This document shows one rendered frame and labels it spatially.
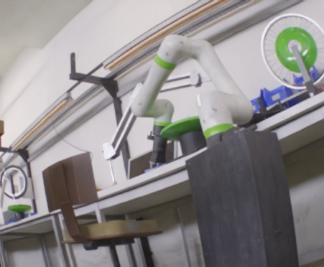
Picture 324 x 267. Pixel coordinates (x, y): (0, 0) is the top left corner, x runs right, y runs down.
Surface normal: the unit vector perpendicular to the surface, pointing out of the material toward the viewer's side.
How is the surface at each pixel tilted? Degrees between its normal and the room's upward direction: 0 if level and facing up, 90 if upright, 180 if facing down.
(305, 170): 90
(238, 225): 90
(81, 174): 90
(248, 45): 90
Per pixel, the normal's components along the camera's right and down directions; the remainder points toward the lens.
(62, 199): -0.50, -0.11
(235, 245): -0.80, -0.03
